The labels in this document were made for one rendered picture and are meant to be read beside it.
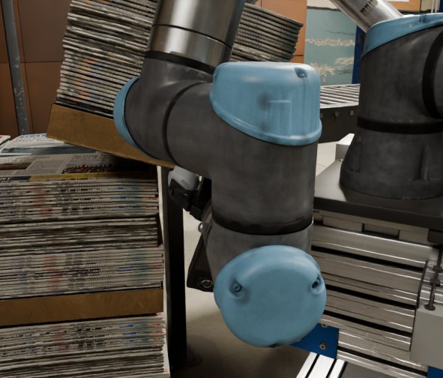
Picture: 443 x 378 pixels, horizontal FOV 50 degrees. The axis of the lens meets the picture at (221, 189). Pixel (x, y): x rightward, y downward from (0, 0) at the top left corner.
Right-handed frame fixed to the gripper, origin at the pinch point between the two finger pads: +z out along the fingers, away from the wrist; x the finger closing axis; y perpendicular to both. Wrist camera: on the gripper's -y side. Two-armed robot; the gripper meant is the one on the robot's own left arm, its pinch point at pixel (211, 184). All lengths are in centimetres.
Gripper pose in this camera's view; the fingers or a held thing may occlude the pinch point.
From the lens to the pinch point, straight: 65.2
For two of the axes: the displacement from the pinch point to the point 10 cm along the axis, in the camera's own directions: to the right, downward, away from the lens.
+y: 2.7, -9.3, -2.6
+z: -1.3, -3.0, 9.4
